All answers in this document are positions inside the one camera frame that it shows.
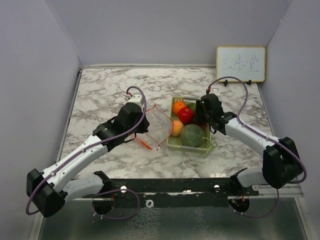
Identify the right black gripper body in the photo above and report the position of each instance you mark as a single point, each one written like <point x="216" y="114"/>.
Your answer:
<point x="208" y="118"/>

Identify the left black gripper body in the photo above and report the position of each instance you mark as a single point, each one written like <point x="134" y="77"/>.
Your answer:
<point x="142" y="128"/>

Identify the red apple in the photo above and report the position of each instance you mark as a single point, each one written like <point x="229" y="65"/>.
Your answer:
<point x="186" y="115"/>

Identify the clear zip bag orange zipper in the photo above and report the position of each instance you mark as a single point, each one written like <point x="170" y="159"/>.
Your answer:
<point x="159" y="130"/>

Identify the green melon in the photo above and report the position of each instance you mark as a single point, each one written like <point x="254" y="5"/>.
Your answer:
<point x="192" y="135"/>

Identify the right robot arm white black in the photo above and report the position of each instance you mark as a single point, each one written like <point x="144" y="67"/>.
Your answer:
<point x="279" y="156"/>

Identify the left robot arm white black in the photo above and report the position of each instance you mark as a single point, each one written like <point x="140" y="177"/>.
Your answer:
<point x="54" y="186"/>

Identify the peach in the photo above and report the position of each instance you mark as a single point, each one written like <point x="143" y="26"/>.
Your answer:
<point x="177" y="128"/>

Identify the orange fruit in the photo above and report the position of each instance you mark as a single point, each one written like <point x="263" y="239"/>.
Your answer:
<point x="177" y="106"/>

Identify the green plastic basket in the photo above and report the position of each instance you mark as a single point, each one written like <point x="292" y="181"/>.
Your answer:
<point x="174" y="143"/>

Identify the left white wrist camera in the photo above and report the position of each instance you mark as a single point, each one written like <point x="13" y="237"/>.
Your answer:
<point x="136" y="98"/>

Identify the small whiteboard wooden frame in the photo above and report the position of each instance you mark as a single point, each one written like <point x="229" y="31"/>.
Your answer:
<point x="247" y="63"/>

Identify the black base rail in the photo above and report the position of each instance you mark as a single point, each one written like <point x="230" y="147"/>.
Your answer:
<point x="168" y="192"/>

